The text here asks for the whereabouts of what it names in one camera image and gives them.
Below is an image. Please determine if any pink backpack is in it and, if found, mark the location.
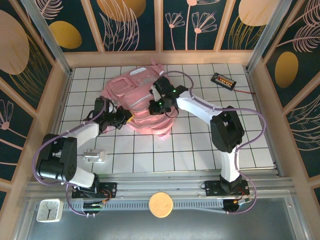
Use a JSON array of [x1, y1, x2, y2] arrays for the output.
[[99, 58, 176, 140]]

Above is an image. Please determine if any small white plastic device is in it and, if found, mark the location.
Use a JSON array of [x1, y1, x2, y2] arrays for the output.
[[83, 148, 108, 164]]

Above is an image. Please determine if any black battery box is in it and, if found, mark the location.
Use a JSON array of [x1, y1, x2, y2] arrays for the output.
[[210, 72, 237, 90]]

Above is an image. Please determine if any round yellow sponge disc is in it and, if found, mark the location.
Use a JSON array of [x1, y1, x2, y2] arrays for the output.
[[149, 191, 173, 218]]

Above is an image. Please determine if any white square alarm clock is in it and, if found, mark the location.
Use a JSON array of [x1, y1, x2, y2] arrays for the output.
[[36, 198, 64, 223]]

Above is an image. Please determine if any grey metal shelf plate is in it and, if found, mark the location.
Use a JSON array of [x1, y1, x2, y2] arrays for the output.
[[24, 197, 307, 240]]

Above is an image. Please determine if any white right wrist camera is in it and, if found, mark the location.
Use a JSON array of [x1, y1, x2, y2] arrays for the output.
[[149, 85, 161, 101]]

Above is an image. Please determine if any aluminium side rail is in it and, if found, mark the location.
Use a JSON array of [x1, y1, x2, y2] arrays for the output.
[[246, 67, 285, 177], [39, 68, 74, 181]]

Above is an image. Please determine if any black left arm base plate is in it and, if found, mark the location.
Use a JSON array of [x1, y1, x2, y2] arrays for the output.
[[71, 181, 118, 200]]

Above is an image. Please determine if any aluminium front rail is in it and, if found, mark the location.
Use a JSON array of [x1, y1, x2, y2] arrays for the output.
[[24, 174, 297, 201]]

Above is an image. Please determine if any red wire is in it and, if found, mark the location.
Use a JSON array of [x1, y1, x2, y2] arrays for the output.
[[233, 87, 256, 95]]

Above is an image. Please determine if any aluminium corner post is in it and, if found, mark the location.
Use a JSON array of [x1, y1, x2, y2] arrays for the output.
[[245, 0, 294, 73], [20, 0, 74, 76]]

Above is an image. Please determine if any grey slotted cable duct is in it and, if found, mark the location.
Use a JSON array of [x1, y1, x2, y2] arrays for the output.
[[62, 199, 226, 211]]

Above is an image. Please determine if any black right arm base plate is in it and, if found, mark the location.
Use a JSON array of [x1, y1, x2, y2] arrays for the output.
[[204, 179, 250, 197]]

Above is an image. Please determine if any black electronics module with wires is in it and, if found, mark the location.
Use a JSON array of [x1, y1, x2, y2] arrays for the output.
[[82, 198, 106, 217], [222, 194, 252, 215]]

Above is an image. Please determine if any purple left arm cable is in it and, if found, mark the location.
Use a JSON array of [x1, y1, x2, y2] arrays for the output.
[[33, 98, 111, 216]]

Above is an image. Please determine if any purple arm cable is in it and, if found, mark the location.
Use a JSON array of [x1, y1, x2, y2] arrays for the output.
[[33, 98, 111, 216], [164, 70, 266, 215]]

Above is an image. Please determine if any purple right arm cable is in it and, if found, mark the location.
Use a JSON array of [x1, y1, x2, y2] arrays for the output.
[[164, 70, 266, 215]]

